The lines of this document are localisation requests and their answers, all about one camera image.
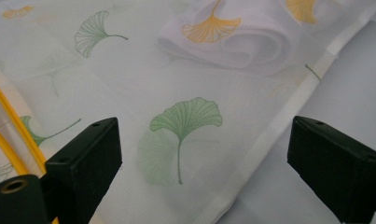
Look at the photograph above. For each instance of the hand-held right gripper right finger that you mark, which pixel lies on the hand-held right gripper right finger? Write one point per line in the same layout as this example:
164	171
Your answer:
335	168

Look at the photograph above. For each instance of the white leaf print cloth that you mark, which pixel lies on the white leaf print cloth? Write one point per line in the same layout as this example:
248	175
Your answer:
188	81

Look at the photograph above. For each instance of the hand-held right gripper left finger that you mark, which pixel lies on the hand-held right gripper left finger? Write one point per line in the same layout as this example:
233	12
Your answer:
83	165

